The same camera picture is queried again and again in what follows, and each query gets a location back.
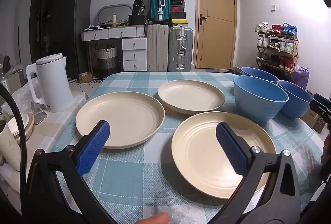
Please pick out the teal checked tablecloth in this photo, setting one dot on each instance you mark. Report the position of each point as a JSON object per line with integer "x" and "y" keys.
{"x": 134, "y": 177}

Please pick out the clear plastic bag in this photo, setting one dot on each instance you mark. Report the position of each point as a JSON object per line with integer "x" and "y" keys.
{"x": 22, "y": 94}

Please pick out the white wall switch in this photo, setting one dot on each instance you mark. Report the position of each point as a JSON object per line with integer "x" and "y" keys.
{"x": 273, "y": 7}

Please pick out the purple plastic bag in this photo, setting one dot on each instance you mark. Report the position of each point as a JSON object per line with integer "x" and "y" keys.
{"x": 301, "y": 76}

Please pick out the yellow and black shoe box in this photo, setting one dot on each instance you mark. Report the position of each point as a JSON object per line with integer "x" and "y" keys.
{"x": 178, "y": 23}

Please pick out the woven laundry basket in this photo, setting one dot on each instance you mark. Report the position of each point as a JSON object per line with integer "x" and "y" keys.
{"x": 106, "y": 58}

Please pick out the black storage box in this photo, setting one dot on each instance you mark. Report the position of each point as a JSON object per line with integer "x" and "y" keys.
{"x": 136, "y": 20}

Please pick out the white electric kettle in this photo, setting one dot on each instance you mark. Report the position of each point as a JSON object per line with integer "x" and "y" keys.
{"x": 55, "y": 84}

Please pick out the metal stand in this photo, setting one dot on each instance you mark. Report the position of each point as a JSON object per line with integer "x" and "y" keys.
{"x": 38, "y": 115}

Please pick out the black wardrobe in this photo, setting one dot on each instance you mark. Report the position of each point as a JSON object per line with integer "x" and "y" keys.
{"x": 44, "y": 6}

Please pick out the cream plate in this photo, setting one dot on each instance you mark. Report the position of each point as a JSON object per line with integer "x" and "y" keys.
{"x": 206, "y": 151}
{"x": 191, "y": 97}
{"x": 120, "y": 120}

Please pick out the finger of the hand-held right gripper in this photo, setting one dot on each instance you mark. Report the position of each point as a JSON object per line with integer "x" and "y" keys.
{"x": 320, "y": 108}

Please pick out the teal suitcase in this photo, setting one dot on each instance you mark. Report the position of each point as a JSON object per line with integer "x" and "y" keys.
{"x": 156, "y": 4}

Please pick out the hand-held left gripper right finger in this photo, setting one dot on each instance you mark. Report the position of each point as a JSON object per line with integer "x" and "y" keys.
{"x": 230, "y": 146}

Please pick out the blue bowl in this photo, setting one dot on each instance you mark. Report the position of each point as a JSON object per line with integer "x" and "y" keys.
{"x": 297, "y": 102}
{"x": 260, "y": 99}
{"x": 258, "y": 74}

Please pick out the black paper bag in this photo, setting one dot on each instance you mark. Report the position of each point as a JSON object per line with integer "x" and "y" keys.
{"x": 138, "y": 6}

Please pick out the white desk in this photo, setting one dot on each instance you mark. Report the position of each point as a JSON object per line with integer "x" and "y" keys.
{"x": 103, "y": 34}

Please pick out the white cup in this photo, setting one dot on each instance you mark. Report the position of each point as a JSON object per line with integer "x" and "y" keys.
{"x": 9, "y": 146}

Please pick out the brown cardboard box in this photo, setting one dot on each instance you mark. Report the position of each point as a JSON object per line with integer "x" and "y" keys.
{"x": 314, "y": 120}

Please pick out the person's left hand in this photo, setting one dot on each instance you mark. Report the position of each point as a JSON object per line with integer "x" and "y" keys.
{"x": 155, "y": 218}

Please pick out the wooden door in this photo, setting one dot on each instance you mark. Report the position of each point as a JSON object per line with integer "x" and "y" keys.
{"x": 217, "y": 32}

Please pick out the white drawer cabinet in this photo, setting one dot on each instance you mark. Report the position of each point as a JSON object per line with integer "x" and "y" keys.
{"x": 134, "y": 54}

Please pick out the pile of worn shoes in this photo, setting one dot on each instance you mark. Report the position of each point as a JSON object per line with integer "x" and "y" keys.
{"x": 232, "y": 71}

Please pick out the stack of small white bowls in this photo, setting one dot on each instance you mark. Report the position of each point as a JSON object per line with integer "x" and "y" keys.
{"x": 19, "y": 127}

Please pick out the white curtain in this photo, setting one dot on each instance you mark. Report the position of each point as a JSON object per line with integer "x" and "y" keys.
{"x": 24, "y": 19}

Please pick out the small cream bottle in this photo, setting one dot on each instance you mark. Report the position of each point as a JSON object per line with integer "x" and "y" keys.
{"x": 114, "y": 20}

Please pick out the wooden shoe rack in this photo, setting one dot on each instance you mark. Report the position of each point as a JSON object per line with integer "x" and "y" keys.
{"x": 296, "y": 48}

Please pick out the silver suitcase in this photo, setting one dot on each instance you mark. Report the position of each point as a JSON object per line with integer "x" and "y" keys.
{"x": 181, "y": 50}

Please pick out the red and black shoe box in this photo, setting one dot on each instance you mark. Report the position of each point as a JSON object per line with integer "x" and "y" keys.
{"x": 177, "y": 9}

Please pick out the oval mirror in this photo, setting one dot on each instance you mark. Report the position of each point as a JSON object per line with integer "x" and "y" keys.
{"x": 100, "y": 10}

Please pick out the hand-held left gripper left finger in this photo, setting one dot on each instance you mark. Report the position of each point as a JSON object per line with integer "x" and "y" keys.
{"x": 94, "y": 146}

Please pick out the dark grey fridge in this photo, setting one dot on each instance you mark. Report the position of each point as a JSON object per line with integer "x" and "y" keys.
{"x": 72, "y": 32}

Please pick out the beige suitcase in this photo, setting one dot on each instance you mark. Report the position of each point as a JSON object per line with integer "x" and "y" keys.
{"x": 157, "y": 48}

